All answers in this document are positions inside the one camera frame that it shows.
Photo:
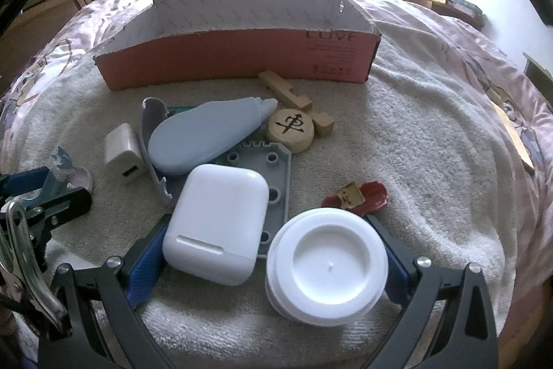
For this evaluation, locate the blue-grey correction tape dispenser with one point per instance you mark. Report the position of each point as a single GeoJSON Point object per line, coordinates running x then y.
{"type": "Point", "coordinates": [194, 140]}

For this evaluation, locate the teal flat box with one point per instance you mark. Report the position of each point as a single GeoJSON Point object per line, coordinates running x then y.
{"type": "Point", "coordinates": [466, 4]}

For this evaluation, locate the red cardboard box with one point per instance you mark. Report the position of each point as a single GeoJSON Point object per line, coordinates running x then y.
{"type": "Point", "coordinates": [233, 57]}

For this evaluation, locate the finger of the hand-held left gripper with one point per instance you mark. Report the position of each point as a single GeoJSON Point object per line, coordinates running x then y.
{"type": "Point", "coordinates": [26, 185]}
{"type": "Point", "coordinates": [65, 204]}

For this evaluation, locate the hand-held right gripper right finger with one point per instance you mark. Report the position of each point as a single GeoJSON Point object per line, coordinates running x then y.
{"type": "Point", "coordinates": [399, 278]}

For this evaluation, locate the wooden puzzle piece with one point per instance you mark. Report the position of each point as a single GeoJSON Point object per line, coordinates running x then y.
{"type": "Point", "coordinates": [276, 83]}

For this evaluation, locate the small blue white figurine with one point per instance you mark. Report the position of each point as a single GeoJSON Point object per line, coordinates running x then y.
{"type": "Point", "coordinates": [65, 166]}

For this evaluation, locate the grey curved plastic cap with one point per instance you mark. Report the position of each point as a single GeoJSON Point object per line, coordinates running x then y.
{"type": "Point", "coordinates": [152, 109]}

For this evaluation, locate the pink printed quilt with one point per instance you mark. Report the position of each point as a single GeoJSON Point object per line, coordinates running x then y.
{"type": "Point", "coordinates": [453, 19]}

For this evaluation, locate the light wooden shelf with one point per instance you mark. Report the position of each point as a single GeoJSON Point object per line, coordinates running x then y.
{"type": "Point", "coordinates": [538, 70]}

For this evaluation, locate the small red toy figure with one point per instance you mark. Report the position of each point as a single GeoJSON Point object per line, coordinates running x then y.
{"type": "Point", "coordinates": [371, 196]}

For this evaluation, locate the teal plastic piece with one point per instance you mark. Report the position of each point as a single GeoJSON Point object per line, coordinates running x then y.
{"type": "Point", "coordinates": [183, 109]}

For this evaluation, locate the white earbud case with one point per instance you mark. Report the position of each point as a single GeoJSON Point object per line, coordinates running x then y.
{"type": "Point", "coordinates": [216, 222]}

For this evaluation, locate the metal spring clip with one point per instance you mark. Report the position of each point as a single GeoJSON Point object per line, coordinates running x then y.
{"type": "Point", "coordinates": [26, 265]}

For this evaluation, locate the grey toy building plate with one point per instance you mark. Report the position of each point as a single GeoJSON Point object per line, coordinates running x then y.
{"type": "Point", "coordinates": [276, 174]}

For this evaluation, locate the round wooden chess piece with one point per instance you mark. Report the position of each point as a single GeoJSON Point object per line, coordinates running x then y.
{"type": "Point", "coordinates": [288, 129]}

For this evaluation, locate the white towel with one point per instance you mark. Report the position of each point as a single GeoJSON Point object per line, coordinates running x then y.
{"type": "Point", "coordinates": [432, 179]}

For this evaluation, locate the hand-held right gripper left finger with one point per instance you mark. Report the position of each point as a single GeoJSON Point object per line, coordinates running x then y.
{"type": "Point", "coordinates": [142, 269]}

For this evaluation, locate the white charger plug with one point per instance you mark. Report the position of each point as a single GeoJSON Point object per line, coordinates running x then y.
{"type": "Point", "coordinates": [121, 153]}

